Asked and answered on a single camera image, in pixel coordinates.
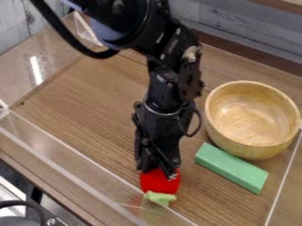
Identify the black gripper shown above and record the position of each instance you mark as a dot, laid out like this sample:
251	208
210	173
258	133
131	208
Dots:
159	131

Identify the red plush strawberry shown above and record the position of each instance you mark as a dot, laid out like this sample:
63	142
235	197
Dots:
158	187

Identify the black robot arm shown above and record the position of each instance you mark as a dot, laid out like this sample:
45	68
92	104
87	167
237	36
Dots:
142	25

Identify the green foam block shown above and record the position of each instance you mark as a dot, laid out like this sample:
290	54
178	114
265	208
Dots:
233	168

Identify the wooden bowl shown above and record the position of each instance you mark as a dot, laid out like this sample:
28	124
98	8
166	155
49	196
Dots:
253	120

